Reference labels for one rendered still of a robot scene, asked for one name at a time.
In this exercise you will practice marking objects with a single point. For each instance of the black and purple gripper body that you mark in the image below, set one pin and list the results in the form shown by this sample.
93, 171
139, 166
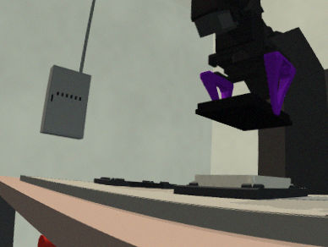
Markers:
251, 54

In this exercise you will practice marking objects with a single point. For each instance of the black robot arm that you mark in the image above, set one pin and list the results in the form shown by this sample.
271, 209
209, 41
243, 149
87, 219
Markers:
230, 18

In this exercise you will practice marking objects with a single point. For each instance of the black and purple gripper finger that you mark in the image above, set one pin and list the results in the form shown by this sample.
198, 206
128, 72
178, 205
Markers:
275, 65
211, 81

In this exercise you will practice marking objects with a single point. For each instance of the beige perforated base plate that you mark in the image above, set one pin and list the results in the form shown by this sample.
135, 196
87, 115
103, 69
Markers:
296, 220

